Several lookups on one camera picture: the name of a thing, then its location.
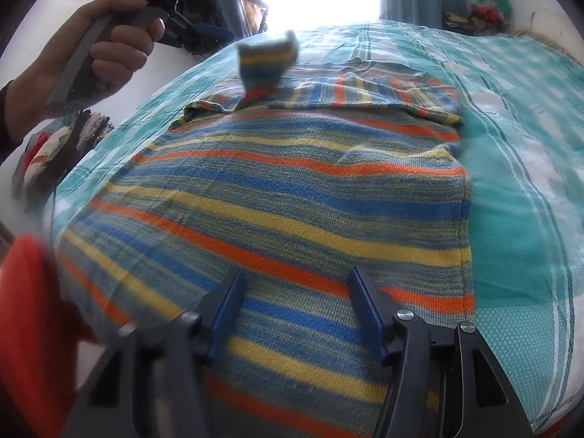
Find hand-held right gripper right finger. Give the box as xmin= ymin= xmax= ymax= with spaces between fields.
xmin=347 ymin=267 xmax=534 ymax=438

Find pile of folded clothes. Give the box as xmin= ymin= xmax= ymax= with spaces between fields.
xmin=14 ymin=109 xmax=115 ymax=198

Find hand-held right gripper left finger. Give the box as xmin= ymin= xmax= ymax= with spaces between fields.
xmin=61 ymin=268 xmax=247 ymax=438

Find person's orange fleece pants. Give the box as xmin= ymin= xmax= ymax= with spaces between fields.
xmin=0 ymin=235 xmax=94 ymax=438

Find striped knit sweater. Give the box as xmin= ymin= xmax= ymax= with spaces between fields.
xmin=55 ymin=30 xmax=475 ymax=438

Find colourful clothes heap with green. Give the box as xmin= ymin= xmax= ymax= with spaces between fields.
xmin=442 ymin=0 xmax=512 ymax=37

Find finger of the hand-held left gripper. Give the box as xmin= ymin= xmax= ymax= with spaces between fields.
xmin=160 ymin=9 xmax=238 ymax=55

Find teal checked bed blanket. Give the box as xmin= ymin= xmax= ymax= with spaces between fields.
xmin=43 ymin=20 xmax=584 ymax=438

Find woven rattan mat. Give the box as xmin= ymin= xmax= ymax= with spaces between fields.
xmin=511 ymin=27 xmax=576 ymax=61

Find person's left hand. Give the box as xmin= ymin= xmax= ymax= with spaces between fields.
xmin=9 ymin=0 xmax=167 ymax=142

